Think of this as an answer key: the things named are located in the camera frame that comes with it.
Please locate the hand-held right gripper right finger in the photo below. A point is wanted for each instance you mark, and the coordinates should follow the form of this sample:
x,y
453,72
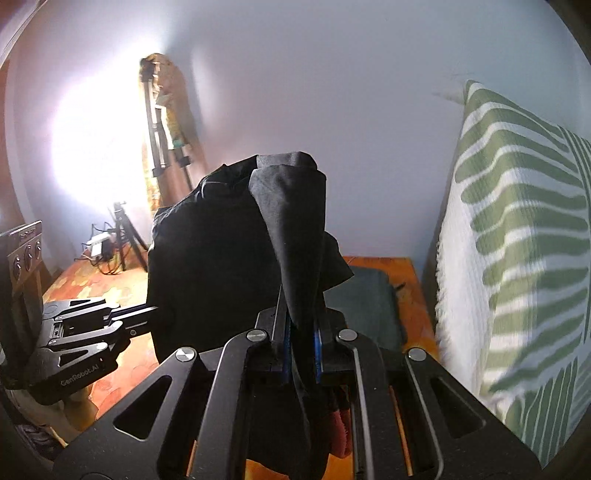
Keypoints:
x,y
330,350

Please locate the black pants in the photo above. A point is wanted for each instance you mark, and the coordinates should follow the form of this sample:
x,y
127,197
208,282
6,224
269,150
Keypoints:
x,y
221,258

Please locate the green white striped pillow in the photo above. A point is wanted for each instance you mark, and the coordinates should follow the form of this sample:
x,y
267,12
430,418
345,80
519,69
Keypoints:
x,y
508,230

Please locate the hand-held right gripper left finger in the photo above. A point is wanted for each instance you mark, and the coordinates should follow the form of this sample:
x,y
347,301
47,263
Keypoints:
x,y
277,341

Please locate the orange floral bedsheet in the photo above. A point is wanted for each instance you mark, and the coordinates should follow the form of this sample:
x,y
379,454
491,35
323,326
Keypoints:
x,y
415,314

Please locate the small black tripod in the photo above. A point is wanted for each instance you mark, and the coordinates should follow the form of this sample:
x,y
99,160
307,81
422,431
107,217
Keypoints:
x,y
121,221

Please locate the dark green folded cloth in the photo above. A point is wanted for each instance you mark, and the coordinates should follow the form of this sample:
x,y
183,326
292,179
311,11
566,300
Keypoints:
x,y
369,304

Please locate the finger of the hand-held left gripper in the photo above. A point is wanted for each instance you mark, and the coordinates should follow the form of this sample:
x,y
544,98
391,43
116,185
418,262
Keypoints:
x,y
83,310
115,334

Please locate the large black tripod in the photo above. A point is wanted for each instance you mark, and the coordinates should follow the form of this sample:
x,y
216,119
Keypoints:
x,y
157,138

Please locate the white power strip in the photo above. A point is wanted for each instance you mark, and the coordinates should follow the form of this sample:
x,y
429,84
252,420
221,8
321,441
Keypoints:
x,y
98,240

